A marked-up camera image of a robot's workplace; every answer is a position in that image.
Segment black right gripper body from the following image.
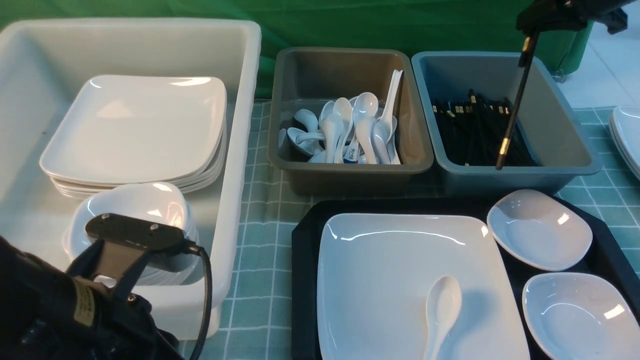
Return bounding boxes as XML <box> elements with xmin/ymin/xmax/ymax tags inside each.
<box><xmin>515</xmin><ymin>0</ymin><xmax>629</xmax><ymax>35</ymax></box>

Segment black chopstick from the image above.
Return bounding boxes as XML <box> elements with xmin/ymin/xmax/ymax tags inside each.
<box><xmin>494</xmin><ymin>29</ymin><xmax>541</xmax><ymax>171</ymax></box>

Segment white small dish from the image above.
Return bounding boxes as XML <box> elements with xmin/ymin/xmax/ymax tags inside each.
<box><xmin>486</xmin><ymin>189</ymin><xmax>594</xmax><ymax>272</ymax></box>
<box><xmin>522</xmin><ymin>272</ymin><xmax>640</xmax><ymax>360</ymax></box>

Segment white ceramic spoon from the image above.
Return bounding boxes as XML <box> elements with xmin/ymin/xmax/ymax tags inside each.
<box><xmin>424</xmin><ymin>275</ymin><xmax>463</xmax><ymax>360</ymax></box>

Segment large white square plate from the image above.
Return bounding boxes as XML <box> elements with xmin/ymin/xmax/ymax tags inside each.
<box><xmin>317</xmin><ymin>213</ymin><xmax>531</xmax><ymax>360</ymax></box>

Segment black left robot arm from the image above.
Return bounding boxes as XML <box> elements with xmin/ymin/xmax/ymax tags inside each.
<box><xmin>1</xmin><ymin>238</ymin><xmax>182</xmax><ymax>360</ymax></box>

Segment green backdrop cloth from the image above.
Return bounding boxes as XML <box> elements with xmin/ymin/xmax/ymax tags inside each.
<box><xmin>0</xmin><ymin>0</ymin><xmax>596</xmax><ymax>100</ymax></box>

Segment blue-grey plastic bin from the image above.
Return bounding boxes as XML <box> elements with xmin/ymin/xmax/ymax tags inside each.
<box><xmin>411</xmin><ymin>51</ymin><xmax>602</xmax><ymax>198</ymax></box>

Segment white plates at right edge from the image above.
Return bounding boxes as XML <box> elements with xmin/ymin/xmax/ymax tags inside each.
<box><xmin>609</xmin><ymin>105</ymin><xmax>640</xmax><ymax>179</ymax></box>

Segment pile of black chopsticks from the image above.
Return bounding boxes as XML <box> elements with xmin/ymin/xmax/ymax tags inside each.
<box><xmin>431</xmin><ymin>88</ymin><xmax>513</xmax><ymax>167</ymax></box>

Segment pile of white ceramic spoons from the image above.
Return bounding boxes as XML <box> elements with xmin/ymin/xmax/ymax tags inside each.
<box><xmin>276</xmin><ymin>69</ymin><xmax>403</xmax><ymax>166</ymax></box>

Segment brown plastic bin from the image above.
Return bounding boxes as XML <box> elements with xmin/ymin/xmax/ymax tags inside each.
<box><xmin>266</xmin><ymin>47</ymin><xmax>435</xmax><ymax>197</ymax></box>

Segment black serving tray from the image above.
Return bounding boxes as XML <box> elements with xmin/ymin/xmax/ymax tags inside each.
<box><xmin>291</xmin><ymin>196</ymin><xmax>640</xmax><ymax>360</ymax></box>

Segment stack of white square plates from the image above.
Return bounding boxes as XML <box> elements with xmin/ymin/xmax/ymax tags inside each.
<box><xmin>39</xmin><ymin>74</ymin><xmax>227</xmax><ymax>198</ymax></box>

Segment green checkered tablecloth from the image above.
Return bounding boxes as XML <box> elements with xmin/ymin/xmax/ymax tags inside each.
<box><xmin>199</xmin><ymin>100</ymin><xmax>640</xmax><ymax>360</ymax></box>

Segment stack of white small bowls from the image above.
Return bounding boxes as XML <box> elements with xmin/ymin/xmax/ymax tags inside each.
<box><xmin>61</xmin><ymin>182</ymin><xmax>201</xmax><ymax>262</ymax></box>

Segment large white plastic tub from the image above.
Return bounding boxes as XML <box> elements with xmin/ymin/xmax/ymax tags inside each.
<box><xmin>0</xmin><ymin>18</ymin><xmax>261</xmax><ymax>337</ymax></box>

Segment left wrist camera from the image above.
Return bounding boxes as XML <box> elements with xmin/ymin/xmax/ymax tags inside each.
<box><xmin>66</xmin><ymin>213</ymin><xmax>212</xmax><ymax>301</ymax></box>

